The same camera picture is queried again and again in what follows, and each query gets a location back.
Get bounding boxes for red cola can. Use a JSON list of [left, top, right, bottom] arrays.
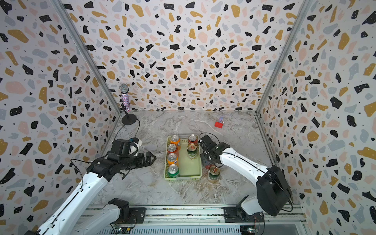
[[188, 134, 198, 145]]

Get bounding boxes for green soda can column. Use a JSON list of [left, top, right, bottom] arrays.
[[187, 143, 198, 160]]

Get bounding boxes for orange soda can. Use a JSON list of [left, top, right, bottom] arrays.
[[170, 134, 180, 146], [166, 153, 178, 165]]

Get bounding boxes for orange soda can near left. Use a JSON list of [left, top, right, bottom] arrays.
[[166, 153, 178, 165]]

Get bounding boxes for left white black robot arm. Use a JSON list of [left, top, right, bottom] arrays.
[[26, 138, 157, 235]]

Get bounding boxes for microphone on black stand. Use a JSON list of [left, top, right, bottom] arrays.
[[119, 83, 137, 125]]

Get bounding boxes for aluminium corner post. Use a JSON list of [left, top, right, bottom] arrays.
[[255, 0, 312, 116], [51, 0, 121, 116]]

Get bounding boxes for green soda can near left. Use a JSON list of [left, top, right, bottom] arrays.
[[167, 164, 180, 178]]

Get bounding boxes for orange soda can far left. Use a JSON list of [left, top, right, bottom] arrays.
[[170, 134, 180, 146]]

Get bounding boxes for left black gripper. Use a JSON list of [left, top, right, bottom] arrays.
[[119, 151, 157, 171]]

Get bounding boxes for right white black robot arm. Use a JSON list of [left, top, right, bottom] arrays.
[[198, 135, 292, 221]]

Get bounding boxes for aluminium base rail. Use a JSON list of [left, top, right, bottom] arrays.
[[57, 204, 309, 235]]

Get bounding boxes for right aluminium corner post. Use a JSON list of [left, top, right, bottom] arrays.
[[255, 0, 312, 116]]

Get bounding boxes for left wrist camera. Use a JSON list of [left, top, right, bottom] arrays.
[[129, 137, 142, 156]]

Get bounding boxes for small red block toy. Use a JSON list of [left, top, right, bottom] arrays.
[[214, 116, 224, 129]]

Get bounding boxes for left aluminium corner post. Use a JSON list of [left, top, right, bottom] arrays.
[[51, 0, 121, 116]]

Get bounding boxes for pale green plastic basket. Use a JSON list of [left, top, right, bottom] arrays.
[[164, 134, 202, 182]]

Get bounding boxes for green gold-top soda can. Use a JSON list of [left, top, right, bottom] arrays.
[[208, 165, 220, 182]]

